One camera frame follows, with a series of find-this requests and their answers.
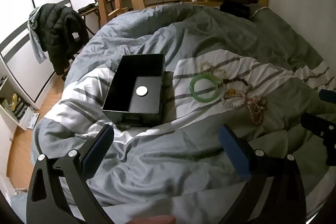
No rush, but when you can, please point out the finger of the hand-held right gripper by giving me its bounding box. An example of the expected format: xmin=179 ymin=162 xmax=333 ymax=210
xmin=301 ymin=113 xmax=336 ymax=165
xmin=319 ymin=89 xmax=336 ymax=104

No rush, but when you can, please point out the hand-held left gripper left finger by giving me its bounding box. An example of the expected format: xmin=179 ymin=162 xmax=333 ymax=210
xmin=26 ymin=124 xmax=115 ymax=224

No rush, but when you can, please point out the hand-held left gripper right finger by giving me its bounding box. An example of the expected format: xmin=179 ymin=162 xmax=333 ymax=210
xmin=219 ymin=124 xmax=306 ymax=224

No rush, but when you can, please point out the pink bead bracelet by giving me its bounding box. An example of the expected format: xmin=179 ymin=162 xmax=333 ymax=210
xmin=245 ymin=98 xmax=267 ymax=125

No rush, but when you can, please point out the white bead bracelet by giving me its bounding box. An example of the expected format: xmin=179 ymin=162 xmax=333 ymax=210
xmin=221 ymin=89 xmax=248 ymax=109

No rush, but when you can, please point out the green jade bangle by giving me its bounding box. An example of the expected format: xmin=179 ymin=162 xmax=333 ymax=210
xmin=189 ymin=74 xmax=218 ymax=102

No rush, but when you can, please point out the dark bead bracelet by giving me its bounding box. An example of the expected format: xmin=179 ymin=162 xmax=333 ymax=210
xmin=222 ymin=78 xmax=252 ymax=90

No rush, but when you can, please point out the olive green bead bracelet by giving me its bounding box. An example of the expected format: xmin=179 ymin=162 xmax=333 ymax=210
xmin=199 ymin=62 xmax=227 ymax=83

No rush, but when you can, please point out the black rectangular box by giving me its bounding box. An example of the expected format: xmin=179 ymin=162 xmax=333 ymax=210
xmin=102 ymin=54 xmax=166 ymax=127

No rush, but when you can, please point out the person's left hand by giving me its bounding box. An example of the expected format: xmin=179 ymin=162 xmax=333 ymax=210
xmin=130 ymin=215 xmax=177 ymax=224

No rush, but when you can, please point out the grey white striped duvet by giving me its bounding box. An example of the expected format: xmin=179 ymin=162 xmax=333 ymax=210
xmin=31 ymin=2 xmax=330 ymax=214

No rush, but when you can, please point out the white bathroom scale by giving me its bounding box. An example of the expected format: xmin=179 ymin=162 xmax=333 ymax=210
xmin=26 ymin=112 xmax=40 ymax=130

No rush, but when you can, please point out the grey bed sheet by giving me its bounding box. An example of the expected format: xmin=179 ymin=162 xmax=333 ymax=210
xmin=249 ymin=7 xmax=326 ymax=71

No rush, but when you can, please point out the white open shelf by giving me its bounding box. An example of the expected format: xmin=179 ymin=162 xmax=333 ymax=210
xmin=0 ymin=74 xmax=35 ymax=131

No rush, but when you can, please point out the black office chair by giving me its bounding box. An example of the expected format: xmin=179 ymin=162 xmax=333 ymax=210
xmin=62 ymin=31 xmax=90 ymax=82

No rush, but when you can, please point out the light blue shirt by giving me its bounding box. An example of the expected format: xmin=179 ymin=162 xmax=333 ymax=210
xmin=27 ymin=6 xmax=48 ymax=64

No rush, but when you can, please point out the black cloth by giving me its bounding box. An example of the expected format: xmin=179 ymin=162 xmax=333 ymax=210
xmin=220 ymin=0 xmax=253 ymax=20

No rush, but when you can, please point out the black puffer jacket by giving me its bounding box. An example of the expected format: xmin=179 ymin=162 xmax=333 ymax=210
xmin=37 ymin=4 xmax=90 ymax=76

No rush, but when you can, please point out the wooden folding table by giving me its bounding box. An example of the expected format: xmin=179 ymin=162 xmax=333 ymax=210
xmin=78 ymin=4 xmax=101 ymax=36

